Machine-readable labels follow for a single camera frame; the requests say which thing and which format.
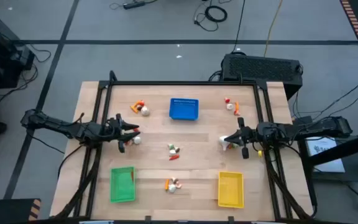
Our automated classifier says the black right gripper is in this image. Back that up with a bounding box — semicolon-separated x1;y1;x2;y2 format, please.
224;117;259;160

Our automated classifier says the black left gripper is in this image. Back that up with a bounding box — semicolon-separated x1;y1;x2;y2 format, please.
106;113;141;154

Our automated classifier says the large white toy garlic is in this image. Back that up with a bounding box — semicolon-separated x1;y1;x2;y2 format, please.
218;135;232;152

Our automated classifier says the yellow plastic basket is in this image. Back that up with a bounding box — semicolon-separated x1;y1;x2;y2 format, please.
218;170;245;209

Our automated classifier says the green plastic basket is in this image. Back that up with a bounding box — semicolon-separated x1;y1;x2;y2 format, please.
109;166;136;203

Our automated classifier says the blue plastic basket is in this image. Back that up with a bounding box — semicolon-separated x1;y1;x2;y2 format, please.
168;97;200;121

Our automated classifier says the black computer case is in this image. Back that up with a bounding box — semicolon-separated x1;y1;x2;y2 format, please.
221;52;303;101

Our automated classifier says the white paper sheet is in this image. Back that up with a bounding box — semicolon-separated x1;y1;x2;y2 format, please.
305;136;346;174

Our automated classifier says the black metal stand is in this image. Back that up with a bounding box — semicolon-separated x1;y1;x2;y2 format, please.
296;129;358;209

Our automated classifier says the black power strip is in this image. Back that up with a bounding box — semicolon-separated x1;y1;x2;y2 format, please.
122;1;146;10

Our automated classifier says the yellow floor cable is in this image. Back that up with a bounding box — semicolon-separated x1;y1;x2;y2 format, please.
264;0;284;57

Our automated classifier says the coiled black cable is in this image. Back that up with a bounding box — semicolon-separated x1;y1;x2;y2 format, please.
193;0;229;32

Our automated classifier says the long black floor cable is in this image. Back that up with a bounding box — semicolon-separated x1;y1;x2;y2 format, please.
231;0;247;54

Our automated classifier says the thin black floor cable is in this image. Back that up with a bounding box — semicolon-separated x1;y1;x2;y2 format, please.
292;76;358;121

